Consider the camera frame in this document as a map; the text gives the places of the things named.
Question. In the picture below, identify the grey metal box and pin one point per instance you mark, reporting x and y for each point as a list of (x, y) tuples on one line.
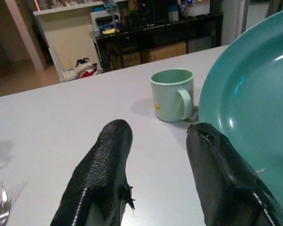
[(200, 44)]

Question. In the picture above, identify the pale green mug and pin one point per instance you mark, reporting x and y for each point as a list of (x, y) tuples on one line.
[(167, 101)]

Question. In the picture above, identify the pile of clothes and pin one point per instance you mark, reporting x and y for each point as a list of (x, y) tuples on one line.
[(85, 70)]

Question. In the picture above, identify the silver metal fork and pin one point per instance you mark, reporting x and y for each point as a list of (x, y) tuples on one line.
[(0, 212)]

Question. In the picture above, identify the black shelf unit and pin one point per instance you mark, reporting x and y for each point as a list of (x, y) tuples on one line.
[(155, 37)]

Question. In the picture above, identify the large cardboard box in shelf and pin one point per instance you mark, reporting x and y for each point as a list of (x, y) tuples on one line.
[(165, 53)]

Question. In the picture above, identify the white storage box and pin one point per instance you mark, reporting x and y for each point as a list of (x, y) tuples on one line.
[(94, 18)]

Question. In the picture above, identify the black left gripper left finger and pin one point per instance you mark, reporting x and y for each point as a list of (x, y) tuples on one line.
[(103, 169)]

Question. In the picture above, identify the small cardboard box in shelf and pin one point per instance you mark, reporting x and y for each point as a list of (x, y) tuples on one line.
[(131, 60)]

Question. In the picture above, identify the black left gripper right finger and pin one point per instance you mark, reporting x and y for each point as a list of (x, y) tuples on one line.
[(217, 179)]

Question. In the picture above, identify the white cabinet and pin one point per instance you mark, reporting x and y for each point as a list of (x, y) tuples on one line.
[(68, 47)]

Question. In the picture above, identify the teal round plate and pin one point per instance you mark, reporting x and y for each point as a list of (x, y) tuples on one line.
[(261, 82)]

